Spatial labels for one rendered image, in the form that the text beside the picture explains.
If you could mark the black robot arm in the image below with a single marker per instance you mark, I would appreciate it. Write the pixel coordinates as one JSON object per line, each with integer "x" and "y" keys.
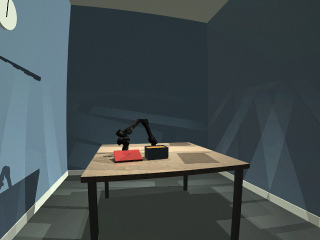
{"x": 129, "y": 130}

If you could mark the red rectangular lid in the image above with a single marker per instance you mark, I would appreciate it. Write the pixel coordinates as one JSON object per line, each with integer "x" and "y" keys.
{"x": 122, "y": 156}

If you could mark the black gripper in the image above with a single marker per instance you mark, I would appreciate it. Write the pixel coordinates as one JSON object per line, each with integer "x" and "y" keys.
{"x": 125, "y": 143}

